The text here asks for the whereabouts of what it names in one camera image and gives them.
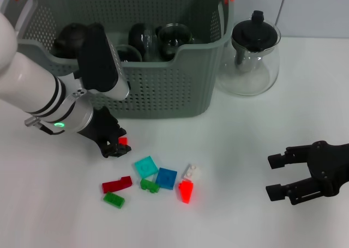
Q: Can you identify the red toy brick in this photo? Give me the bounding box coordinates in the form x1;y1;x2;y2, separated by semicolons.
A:
101;176;133;194

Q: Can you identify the white toy brick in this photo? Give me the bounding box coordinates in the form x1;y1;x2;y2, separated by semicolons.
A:
181;164;203;181

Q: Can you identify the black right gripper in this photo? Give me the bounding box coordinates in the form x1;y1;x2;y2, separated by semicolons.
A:
265;140;349;206

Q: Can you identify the red-orange sloped toy brick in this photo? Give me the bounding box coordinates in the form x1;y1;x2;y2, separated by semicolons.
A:
178;180;196;204

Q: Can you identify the dark clay teapot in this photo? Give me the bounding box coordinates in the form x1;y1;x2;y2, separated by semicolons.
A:
53;23;91;60

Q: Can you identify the glass teacup with black sleeve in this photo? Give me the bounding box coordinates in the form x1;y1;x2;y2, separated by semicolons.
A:
116;45;143;63
155;23;195;61
128;23;159;62

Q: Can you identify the teal square toy plate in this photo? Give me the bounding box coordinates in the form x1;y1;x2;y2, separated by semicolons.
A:
134;155;159;179

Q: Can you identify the glass teapot with black lid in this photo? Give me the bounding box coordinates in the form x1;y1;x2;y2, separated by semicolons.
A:
216;10;281;97

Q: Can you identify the left arm grey cable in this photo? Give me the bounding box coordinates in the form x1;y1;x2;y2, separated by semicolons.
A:
38;124;59;136

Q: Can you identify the grey-green perforated storage bin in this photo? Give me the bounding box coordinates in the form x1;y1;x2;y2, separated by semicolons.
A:
0;0;236;120

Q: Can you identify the blue square toy plate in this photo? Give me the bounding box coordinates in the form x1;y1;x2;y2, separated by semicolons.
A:
155;167;178;190

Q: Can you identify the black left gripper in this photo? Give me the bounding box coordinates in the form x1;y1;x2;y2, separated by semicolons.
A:
77;105;132;159

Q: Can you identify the translucent green toy brick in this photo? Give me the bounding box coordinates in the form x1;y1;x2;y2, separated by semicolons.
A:
140;178;160;194

